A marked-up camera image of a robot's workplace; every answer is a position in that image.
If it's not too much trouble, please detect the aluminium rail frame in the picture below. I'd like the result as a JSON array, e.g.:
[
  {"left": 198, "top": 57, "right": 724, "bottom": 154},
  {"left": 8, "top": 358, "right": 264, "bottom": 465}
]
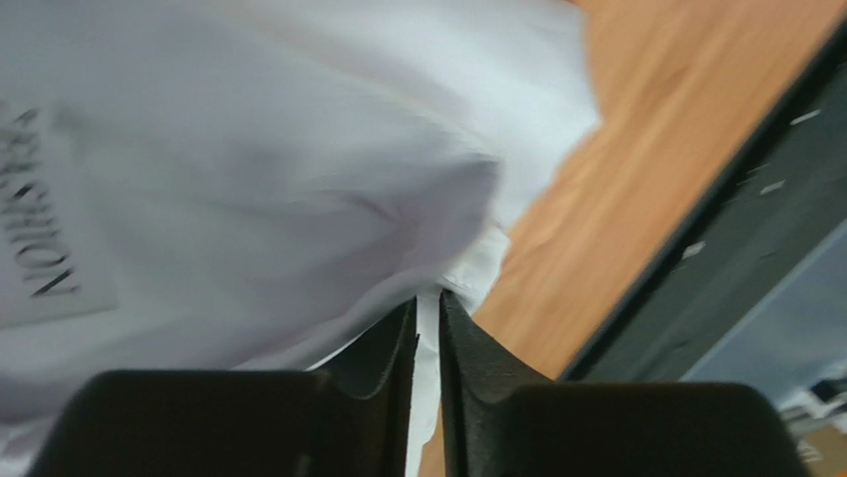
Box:
[{"left": 683, "top": 224, "right": 846, "bottom": 434}]

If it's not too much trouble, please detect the white long sleeve shirt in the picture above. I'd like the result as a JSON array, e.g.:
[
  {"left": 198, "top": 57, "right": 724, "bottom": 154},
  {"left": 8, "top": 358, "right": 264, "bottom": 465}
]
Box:
[{"left": 1, "top": 1, "right": 600, "bottom": 476}]

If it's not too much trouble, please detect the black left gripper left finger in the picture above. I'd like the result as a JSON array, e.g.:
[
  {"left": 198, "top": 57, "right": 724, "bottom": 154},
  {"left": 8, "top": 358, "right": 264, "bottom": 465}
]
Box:
[{"left": 30, "top": 300, "right": 418, "bottom": 477}]

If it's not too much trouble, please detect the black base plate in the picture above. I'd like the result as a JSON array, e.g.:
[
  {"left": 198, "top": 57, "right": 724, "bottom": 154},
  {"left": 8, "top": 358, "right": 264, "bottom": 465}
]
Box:
[{"left": 562, "top": 25, "right": 846, "bottom": 382}]

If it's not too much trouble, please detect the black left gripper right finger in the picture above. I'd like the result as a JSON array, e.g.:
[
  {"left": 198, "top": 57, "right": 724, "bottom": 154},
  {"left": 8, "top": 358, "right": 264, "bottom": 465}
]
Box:
[{"left": 439, "top": 291, "right": 807, "bottom": 476}]

